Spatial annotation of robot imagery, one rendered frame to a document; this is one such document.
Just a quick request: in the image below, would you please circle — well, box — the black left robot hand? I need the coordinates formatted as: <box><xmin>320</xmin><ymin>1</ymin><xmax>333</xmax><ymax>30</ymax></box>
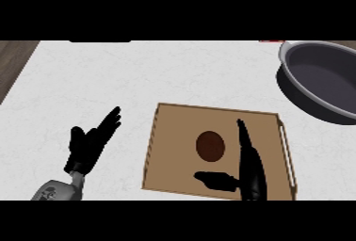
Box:
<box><xmin>61</xmin><ymin>105</ymin><xmax>123</xmax><ymax>176</ymax></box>

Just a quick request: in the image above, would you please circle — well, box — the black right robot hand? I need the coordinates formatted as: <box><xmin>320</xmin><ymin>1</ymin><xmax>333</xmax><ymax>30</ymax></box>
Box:
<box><xmin>191</xmin><ymin>118</ymin><xmax>268</xmax><ymax>201</ymax></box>

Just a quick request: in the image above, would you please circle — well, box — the brown chocolate cupcake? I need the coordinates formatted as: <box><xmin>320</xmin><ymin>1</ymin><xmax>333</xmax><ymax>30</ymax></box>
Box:
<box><xmin>194</xmin><ymin>130</ymin><xmax>225</xmax><ymax>163</ymax></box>

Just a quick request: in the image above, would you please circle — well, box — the brown wooden tray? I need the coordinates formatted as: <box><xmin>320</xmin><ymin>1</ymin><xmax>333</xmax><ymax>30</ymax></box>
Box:
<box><xmin>140</xmin><ymin>102</ymin><xmax>298</xmax><ymax>201</ymax></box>

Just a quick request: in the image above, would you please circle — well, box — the dark grey metal pot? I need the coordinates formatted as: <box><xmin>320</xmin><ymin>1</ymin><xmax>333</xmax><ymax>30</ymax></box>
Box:
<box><xmin>274</xmin><ymin>40</ymin><xmax>356</xmax><ymax>126</ymax></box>

